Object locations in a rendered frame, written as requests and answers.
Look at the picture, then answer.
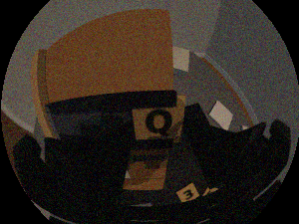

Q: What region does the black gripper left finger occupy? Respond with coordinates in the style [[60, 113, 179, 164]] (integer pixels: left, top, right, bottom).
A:
[[44, 119, 135, 200]]

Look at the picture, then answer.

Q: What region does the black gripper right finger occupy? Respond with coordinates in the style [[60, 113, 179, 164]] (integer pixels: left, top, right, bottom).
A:
[[182, 116, 266, 189]]

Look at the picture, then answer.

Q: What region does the beige flat rectangular slab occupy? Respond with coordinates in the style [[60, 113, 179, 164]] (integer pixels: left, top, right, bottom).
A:
[[172, 47, 189, 77]]

